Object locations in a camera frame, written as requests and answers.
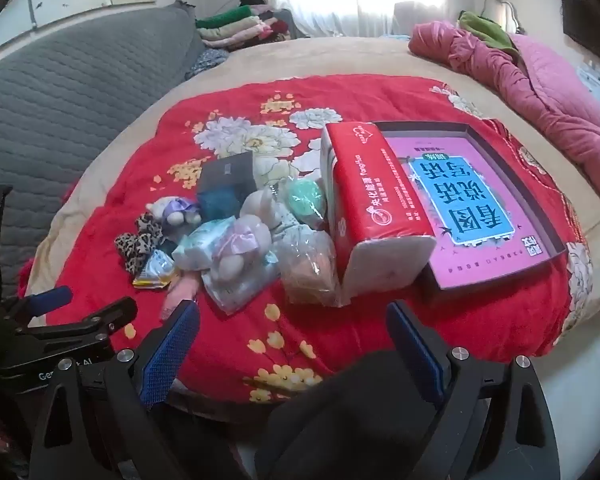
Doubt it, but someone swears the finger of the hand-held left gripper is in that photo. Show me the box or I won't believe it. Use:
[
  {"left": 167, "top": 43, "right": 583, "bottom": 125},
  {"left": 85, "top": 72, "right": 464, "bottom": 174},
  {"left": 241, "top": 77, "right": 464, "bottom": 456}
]
[
  {"left": 26, "top": 296, "right": 139, "bottom": 345},
  {"left": 2, "top": 286, "right": 75, "bottom": 322}
]

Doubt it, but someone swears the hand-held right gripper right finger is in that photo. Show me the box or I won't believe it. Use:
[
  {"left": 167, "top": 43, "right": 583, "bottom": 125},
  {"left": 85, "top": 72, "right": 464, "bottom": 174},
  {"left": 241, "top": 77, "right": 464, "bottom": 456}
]
[{"left": 385, "top": 300, "right": 576, "bottom": 480}]

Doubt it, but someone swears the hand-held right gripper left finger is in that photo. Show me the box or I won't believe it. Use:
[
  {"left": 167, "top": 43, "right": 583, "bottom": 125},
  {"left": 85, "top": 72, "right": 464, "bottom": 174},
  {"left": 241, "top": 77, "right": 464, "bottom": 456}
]
[{"left": 27, "top": 299, "right": 203, "bottom": 480}]

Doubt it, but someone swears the pink soft pouch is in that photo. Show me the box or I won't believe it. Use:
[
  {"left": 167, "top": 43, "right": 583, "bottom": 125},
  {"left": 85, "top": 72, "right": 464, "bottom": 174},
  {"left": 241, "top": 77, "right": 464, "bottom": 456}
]
[{"left": 161, "top": 277, "right": 197, "bottom": 321}]

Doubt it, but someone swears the leopard print hair bow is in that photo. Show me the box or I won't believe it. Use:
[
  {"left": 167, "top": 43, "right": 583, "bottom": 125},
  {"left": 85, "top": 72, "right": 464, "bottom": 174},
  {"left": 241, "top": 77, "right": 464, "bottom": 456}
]
[{"left": 114, "top": 212, "right": 165, "bottom": 273}]

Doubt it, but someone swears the purple bow plush toy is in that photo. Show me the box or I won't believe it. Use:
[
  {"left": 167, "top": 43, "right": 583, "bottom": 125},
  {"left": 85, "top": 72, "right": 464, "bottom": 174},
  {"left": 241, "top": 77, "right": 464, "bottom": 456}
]
[{"left": 147, "top": 197, "right": 203, "bottom": 229}]

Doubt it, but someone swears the white plush toy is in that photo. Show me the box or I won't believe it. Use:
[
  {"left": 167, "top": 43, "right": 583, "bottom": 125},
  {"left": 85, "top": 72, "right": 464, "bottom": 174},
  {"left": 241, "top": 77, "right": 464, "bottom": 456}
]
[{"left": 240, "top": 187, "right": 281, "bottom": 228}]

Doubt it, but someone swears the grey cardboard box tray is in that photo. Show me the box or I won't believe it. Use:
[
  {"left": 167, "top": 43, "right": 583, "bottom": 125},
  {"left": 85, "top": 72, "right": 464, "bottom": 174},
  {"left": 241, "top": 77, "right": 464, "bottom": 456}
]
[{"left": 370, "top": 120, "right": 568, "bottom": 291}]

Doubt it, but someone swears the yellow snack packet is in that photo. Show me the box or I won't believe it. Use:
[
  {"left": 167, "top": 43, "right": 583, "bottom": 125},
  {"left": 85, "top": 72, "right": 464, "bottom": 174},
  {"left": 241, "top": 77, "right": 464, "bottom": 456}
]
[{"left": 132, "top": 250, "right": 178, "bottom": 291}]

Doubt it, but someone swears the red floral blanket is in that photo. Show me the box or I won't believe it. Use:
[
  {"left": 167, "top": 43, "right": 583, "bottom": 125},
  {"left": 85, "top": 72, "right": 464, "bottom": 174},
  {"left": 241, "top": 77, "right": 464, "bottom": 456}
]
[{"left": 17, "top": 75, "right": 593, "bottom": 411}]

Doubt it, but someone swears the pale blue wipes packet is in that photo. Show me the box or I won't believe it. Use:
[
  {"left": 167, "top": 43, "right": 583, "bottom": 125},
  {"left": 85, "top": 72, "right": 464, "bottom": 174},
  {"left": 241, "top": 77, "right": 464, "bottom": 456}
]
[{"left": 172, "top": 217, "right": 236, "bottom": 271}]

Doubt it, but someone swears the beige puff in plastic bag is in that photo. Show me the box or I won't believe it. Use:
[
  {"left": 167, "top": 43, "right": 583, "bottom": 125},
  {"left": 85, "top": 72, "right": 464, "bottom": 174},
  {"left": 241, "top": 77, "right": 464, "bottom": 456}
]
[{"left": 275, "top": 227, "right": 341, "bottom": 308}]

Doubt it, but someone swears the teal textured sponge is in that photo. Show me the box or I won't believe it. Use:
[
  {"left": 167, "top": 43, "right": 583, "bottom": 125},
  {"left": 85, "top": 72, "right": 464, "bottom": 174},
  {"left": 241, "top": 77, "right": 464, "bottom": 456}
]
[{"left": 200, "top": 187, "right": 246, "bottom": 221}]

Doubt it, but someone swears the pink picture book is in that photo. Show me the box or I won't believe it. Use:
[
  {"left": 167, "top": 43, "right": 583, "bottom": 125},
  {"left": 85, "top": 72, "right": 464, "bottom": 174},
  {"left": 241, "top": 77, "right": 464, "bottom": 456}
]
[{"left": 382, "top": 132, "right": 553, "bottom": 288}]

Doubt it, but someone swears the red tissue pack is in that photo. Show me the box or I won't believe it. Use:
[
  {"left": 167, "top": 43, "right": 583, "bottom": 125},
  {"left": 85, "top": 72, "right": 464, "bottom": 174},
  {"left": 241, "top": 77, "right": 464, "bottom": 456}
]
[{"left": 320, "top": 122, "right": 438, "bottom": 308}]

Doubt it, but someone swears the dark grey small box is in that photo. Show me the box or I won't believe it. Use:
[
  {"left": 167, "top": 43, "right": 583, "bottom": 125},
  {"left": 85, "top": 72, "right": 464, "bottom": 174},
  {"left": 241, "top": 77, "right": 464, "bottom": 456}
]
[{"left": 196, "top": 152, "right": 258, "bottom": 196}]

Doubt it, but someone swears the green powder puff in bag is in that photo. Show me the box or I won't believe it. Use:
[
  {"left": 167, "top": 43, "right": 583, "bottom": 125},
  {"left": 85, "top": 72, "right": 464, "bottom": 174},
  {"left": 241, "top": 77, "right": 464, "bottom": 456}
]
[{"left": 282, "top": 177, "right": 328, "bottom": 228}]

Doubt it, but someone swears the grey quilted headboard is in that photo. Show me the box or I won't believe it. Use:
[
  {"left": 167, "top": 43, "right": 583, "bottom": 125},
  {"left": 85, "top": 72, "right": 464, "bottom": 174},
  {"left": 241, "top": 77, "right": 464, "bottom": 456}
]
[{"left": 0, "top": 2, "right": 208, "bottom": 306}]

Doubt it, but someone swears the blue patterned pillow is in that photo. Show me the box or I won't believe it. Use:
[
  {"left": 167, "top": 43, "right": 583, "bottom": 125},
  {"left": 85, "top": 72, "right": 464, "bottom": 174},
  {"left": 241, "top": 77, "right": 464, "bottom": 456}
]
[{"left": 187, "top": 47, "right": 231, "bottom": 78}]

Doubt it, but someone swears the pink quilt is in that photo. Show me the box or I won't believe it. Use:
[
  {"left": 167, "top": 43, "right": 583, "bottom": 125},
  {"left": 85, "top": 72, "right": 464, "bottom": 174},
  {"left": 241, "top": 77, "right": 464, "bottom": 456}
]
[{"left": 409, "top": 20, "right": 600, "bottom": 221}]

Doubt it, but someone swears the stack of folded clothes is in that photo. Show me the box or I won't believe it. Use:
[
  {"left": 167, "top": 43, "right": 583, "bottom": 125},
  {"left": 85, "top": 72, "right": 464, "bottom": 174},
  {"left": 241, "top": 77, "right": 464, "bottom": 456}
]
[{"left": 195, "top": 0, "right": 301, "bottom": 51}]

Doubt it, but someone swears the green cloth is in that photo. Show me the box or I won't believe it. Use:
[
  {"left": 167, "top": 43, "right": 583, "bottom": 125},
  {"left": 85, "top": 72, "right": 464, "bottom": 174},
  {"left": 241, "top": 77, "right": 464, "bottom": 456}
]
[{"left": 457, "top": 10, "right": 521, "bottom": 58}]

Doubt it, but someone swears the grey upholstered chair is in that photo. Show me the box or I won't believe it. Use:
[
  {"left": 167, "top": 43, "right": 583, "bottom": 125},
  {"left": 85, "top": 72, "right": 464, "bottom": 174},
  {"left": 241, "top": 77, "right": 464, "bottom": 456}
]
[{"left": 395, "top": 1, "right": 453, "bottom": 38}]

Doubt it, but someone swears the white framed mirror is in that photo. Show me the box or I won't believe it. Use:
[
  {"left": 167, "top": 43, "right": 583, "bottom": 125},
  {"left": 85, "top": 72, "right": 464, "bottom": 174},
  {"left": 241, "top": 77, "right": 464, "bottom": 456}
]
[{"left": 482, "top": 0, "right": 521, "bottom": 31}]

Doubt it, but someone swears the black wall television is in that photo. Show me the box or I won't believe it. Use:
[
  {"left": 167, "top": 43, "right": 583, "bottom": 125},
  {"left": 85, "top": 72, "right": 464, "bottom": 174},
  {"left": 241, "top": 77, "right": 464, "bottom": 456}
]
[{"left": 560, "top": 0, "right": 600, "bottom": 53}]

